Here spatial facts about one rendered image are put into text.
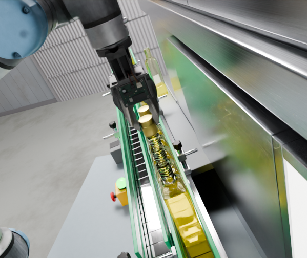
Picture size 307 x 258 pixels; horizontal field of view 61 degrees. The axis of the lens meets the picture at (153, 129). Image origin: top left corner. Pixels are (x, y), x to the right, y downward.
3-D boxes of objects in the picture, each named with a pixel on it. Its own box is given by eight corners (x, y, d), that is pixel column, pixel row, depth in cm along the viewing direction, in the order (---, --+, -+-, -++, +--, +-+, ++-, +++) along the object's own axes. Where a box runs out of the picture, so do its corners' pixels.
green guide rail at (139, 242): (149, 270, 64) (138, 252, 60) (146, 271, 65) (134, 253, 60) (115, 65, 214) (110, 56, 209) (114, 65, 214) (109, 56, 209)
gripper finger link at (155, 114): (160, 134, 59) (139, 102, 54) (155, 122, 64) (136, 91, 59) (172, 128, 58) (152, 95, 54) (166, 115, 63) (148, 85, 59)
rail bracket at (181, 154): (204, 170, 87) (195, 139, 80) (185, 178, 87) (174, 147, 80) (201, 163, 90) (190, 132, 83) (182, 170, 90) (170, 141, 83)
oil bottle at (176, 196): (207, 240, 66) (184, 183, 55) (186, 248, 66) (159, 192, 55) (199, 222, 71) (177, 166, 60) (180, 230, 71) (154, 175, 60)
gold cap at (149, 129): (159, 133, 63) (153, 119, 61) (145, 139, 63) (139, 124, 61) (156, 126, 66) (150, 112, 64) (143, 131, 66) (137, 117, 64)
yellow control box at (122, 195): (139, 200, 103) (132, 188, 99) (121, 208, 103) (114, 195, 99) (137, 188, 109) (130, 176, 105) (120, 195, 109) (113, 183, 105)
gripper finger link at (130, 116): (130, 144, 58) (120, 108, 54) (128, 131, 64) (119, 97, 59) (144, 141, 59) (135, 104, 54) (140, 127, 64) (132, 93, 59)
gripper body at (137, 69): (120, 113, 52) (93, 57, 46) (118, 97, 60) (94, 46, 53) (156, 99, 52) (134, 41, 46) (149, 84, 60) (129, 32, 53)
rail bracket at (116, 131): (127, 149, 112) (115, 124, 105) (111, 155, 112) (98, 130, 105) (126, 144, 115) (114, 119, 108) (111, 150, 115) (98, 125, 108)
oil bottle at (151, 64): (168, 93, 140) (152, 47, 127) (159, 98, 140) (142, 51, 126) (165, 90, 145) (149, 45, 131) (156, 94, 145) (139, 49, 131)
